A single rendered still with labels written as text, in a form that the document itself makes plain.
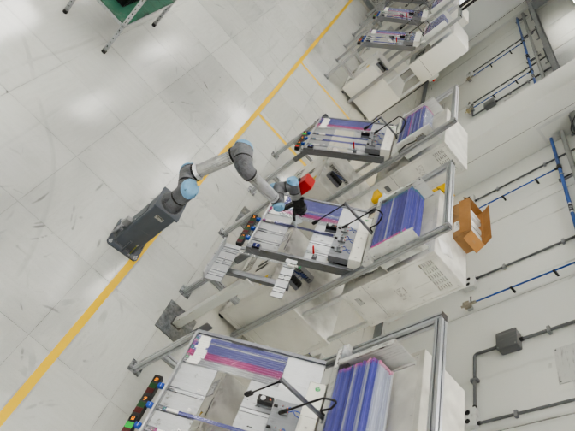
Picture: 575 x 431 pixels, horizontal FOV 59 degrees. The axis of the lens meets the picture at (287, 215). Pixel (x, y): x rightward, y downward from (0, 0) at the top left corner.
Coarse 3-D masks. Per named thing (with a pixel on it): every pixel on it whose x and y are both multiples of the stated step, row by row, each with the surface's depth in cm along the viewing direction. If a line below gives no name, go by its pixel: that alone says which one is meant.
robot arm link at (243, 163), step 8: (240, 160) 302; (248, 160) 303; (240, 168) 303; (248, 168) 303; (248, 176) 305; (256, 176) 309; (256, 184) 312; (264, 184) 315; (264, 192) 318; (272, 192) 321; (280, 192) 332; (272, 200) 324; (280, 200) 327; (280, 208) 327
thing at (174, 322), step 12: (228, 288) 320; (240, 288) 315; (216, 300) 327; (168, 312) 356; (180, 312) 363; (192, 312) 341; (204, 312) 337; (156, 324) 344; (168, 324) 351; (180, 324) 352; (192, 324) 366; (168, 336) 347; (180, 336) 354
